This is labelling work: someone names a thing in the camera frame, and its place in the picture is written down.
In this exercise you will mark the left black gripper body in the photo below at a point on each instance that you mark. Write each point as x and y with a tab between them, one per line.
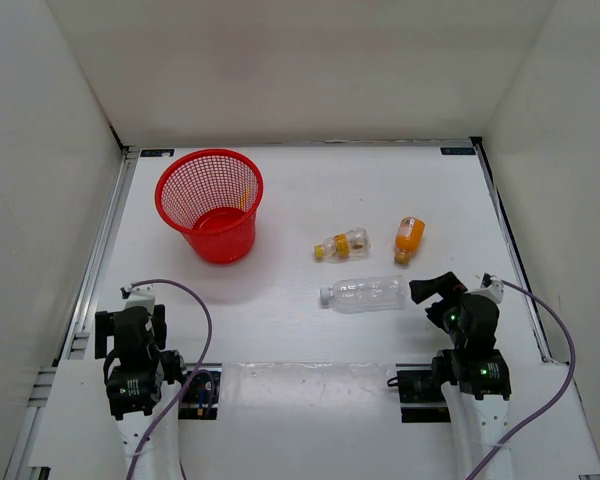
105	328

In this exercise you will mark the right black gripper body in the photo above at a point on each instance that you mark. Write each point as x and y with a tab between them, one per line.
450	322

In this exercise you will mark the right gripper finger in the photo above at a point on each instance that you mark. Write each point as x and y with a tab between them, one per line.
446	286
439	313

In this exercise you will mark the orange juice bottle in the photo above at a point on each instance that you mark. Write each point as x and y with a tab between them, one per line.
408	238

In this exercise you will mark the clear bottle yellow cap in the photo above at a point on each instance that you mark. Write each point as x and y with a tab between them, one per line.
350	245

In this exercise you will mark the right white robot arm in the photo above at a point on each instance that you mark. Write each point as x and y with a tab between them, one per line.
472	376

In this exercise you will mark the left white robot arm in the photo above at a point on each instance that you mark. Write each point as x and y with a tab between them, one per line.
141	377

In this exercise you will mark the red plastic mesh bin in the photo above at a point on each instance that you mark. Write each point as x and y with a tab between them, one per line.
211	198

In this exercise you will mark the large clear plastic bottle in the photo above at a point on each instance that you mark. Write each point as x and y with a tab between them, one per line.
365	294

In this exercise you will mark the right blue corner label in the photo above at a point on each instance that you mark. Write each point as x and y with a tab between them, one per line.
457	151

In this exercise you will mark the blue corner label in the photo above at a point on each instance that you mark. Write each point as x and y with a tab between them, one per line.
156	153
457	151

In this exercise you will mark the left blue corner label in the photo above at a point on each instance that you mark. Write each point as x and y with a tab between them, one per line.
156	153

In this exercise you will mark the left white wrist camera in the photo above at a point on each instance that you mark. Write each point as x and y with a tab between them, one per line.
139	296

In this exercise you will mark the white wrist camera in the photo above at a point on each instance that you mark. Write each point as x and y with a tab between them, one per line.
139	296
491	287

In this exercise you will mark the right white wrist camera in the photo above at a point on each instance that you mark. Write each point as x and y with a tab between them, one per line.
491	287

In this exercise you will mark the left aluminium frame rail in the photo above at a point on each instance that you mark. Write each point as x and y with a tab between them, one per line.
80	322

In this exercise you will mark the right black frame rail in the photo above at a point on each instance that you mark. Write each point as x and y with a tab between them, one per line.
514	253

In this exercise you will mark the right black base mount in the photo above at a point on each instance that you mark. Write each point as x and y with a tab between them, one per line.
420	398

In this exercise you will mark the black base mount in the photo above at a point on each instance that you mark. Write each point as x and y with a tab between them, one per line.
201	401
420	398

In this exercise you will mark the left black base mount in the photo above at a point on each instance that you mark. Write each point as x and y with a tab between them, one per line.
201	401

